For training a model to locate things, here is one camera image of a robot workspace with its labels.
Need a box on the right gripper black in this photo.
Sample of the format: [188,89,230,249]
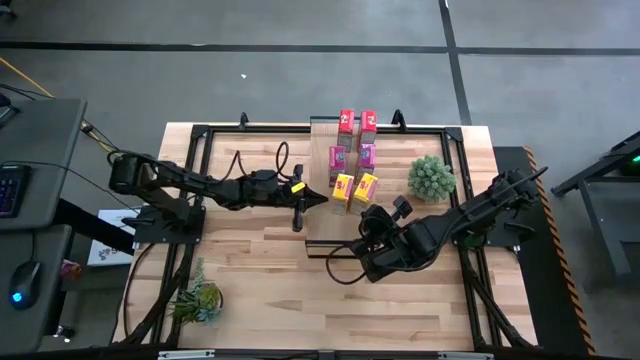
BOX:
[357,195,415,247]

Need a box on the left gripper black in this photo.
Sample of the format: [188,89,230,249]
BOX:
[243,163,330,233]

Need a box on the yellow cereal box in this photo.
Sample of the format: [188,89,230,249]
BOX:
[350,172,380,215]
[330,173,356,216]

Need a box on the pink cereal box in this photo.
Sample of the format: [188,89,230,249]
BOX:
[355,143,377,182]
[328,144,348,187]

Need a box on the red cereal box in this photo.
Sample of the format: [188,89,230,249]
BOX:
[337,108,356,151]
[358,109,379,146]

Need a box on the bushy green potted plant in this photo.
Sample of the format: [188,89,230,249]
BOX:
[407,153,458,203]

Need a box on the spiky succulent plant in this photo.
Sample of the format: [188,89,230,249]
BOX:
[167,257,225,329]

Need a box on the black mat with hazard stripes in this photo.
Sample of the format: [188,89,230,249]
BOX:
[492,145,596,356]

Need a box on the white cardboard box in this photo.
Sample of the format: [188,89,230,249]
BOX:
[87,208,141,267]

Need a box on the black metal stand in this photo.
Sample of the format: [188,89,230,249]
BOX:
[549,130,640,281]

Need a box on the colourful snack packet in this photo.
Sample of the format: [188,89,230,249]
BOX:
[60,258,83,282]

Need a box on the grey desk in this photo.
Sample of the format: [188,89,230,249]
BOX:
[0,98,89,231]
[0,224,74,354]

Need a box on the shiny desk caster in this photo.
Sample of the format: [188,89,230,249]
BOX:
[53,324,77,344]

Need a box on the black computer mouse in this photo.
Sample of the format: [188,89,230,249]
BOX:
[8,259,42,310]

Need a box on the black backlit keyboard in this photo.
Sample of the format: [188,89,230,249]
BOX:
[0,163,32,219]

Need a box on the wooden shelf with black frame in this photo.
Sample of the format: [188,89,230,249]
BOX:
[304,115,382,260]

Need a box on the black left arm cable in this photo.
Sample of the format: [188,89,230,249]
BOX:
[222,141,291,182]

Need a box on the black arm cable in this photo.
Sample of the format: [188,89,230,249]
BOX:
[222,141,291,182]
[325,242,369,286]

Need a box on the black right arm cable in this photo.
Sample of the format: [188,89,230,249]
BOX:
[325,242,369,286]

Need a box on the black aluminium table frame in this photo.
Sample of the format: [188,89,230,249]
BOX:
[119,122,539,351]

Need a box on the silver metal bracket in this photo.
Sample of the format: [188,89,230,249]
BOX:
[157,349,216,360]
[437,351,495,360]

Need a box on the thin black desk cable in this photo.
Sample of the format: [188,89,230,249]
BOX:
[0,159,139,214]

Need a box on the yellow cable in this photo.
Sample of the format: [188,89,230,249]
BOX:
[0,55,119,154]

